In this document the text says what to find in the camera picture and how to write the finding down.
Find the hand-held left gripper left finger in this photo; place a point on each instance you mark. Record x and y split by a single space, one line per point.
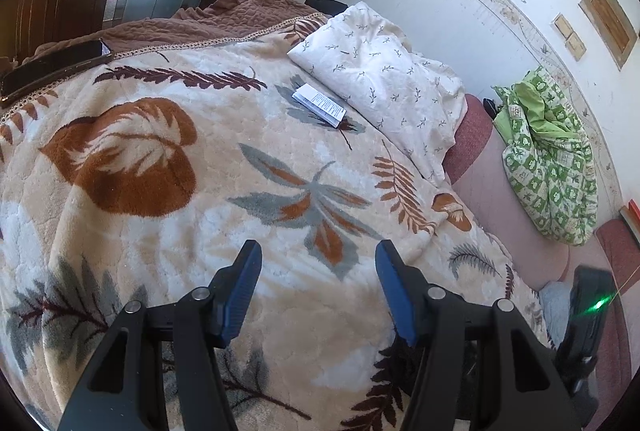
239 293

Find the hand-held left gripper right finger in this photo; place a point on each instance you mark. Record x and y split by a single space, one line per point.
397 296

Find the leaf print fleece blanket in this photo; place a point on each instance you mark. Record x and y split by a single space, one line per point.
200 191

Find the pink bed mattress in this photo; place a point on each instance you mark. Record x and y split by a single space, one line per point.
505 191

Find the green patterned cloth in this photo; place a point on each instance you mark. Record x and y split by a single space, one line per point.
550 156

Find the white folded paper leaflet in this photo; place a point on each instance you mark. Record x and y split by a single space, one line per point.
320 104

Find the white floral pillow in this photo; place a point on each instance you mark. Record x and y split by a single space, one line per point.
385 76

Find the brown quilted bedspread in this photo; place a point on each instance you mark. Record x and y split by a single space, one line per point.
210 23

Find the black smartphone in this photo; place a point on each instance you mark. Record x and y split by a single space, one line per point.
50 68

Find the black cloth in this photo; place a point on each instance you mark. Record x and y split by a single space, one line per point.
325 4

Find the beige wall switch plate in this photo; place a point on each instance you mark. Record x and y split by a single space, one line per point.
576 46
563 26

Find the wooden wall frame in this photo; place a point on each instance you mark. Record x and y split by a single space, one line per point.
607 21

